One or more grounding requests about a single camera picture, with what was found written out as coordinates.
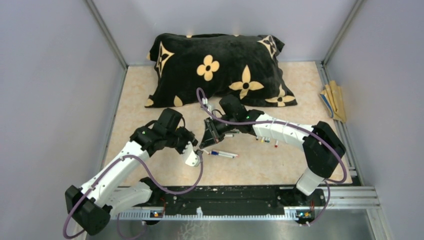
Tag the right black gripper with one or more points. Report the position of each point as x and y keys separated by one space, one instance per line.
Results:
x=212 y=135

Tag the white marker blue cap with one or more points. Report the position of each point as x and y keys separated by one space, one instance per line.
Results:
x=222 y=154

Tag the white marker pink cap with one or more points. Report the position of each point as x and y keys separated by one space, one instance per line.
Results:
x=229 y=154

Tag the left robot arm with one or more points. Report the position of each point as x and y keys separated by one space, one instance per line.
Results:
x=132 y=162

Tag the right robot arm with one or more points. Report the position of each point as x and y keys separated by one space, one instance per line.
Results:
x=321 y=146

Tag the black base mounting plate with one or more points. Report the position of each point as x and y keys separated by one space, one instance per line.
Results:
x=235 y=200

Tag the black floral pillow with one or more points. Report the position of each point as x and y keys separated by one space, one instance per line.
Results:
x=244 y=66

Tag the folded tan cloth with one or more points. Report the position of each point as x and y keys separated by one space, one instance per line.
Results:
x=332 y=98

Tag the white cable duct strip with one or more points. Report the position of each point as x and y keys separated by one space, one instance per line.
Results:
x=148 y=215

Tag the aluminium front rail frame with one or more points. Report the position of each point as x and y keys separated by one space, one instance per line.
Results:
x=337 y=198

